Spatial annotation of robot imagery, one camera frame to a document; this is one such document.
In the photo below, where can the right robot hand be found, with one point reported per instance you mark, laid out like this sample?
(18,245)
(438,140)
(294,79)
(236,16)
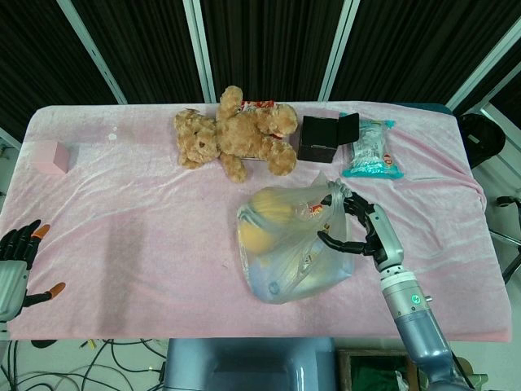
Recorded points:
(382,234)

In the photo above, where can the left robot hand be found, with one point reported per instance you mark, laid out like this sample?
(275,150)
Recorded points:
(14,260)

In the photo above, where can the clear plastic bag with fruit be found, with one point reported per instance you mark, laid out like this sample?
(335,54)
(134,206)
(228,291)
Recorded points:
(291,244)

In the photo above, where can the teal snack package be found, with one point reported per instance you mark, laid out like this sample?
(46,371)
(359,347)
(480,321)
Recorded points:
(372,148)

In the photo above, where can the pink cube block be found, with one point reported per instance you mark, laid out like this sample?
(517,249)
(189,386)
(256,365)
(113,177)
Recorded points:
(54,156)

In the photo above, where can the black open gift box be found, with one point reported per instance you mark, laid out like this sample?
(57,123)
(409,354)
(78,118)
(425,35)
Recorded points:
(321,136)

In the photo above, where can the black chair base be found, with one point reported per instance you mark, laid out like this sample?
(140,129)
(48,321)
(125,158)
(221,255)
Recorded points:
(509,240)

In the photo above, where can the green cloth in wooden box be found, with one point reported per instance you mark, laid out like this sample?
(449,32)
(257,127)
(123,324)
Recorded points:
(378,372)

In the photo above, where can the black stool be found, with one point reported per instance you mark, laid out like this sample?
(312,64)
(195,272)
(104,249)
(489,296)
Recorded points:
(482,136)

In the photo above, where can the pink velvet tablecloth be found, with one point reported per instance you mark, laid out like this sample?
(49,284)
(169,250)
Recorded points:
(203,228)

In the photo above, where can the blue grey robot torso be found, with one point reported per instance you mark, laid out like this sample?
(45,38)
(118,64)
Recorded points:
(248,364)

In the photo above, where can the small light brown teddy bear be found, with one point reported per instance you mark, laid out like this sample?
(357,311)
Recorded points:
(195,136)

